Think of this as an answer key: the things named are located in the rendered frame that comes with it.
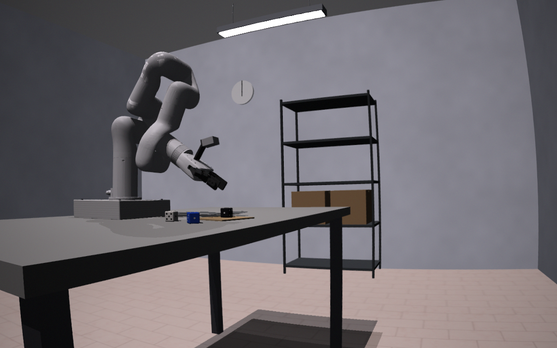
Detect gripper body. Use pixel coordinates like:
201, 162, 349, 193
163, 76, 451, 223
176, 149, 214, 181

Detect white die with black pips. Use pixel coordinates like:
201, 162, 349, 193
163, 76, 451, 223
165, 211, 178, 221

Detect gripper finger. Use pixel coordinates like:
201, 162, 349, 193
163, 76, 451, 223
209, 171, 227, 190
189, 165, 220, 190

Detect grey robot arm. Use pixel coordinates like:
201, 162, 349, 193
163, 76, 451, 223
106, 52, 200, 200

